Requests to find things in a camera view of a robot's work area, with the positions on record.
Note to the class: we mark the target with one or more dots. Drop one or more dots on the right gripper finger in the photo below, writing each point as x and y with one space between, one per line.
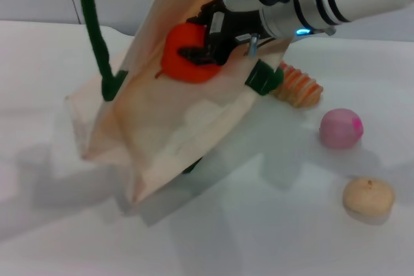
195 20
197 55

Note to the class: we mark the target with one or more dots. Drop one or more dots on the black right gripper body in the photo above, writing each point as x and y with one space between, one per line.
233 27

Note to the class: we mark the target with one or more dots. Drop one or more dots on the orange toy fruit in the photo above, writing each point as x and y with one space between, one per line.
187 66

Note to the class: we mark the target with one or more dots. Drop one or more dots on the pink toy peach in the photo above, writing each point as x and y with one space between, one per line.
339 129

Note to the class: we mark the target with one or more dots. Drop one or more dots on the orange striped bread loaf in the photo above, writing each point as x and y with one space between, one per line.
299 90

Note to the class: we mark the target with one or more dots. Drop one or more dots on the beige round bun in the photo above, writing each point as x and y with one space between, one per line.
368 196

